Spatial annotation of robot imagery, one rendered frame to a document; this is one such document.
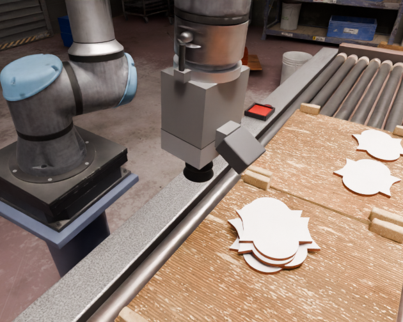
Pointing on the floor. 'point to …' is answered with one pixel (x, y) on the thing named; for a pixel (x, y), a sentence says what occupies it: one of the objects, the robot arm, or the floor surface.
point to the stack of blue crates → (65, 30)
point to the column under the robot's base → (67, 245)
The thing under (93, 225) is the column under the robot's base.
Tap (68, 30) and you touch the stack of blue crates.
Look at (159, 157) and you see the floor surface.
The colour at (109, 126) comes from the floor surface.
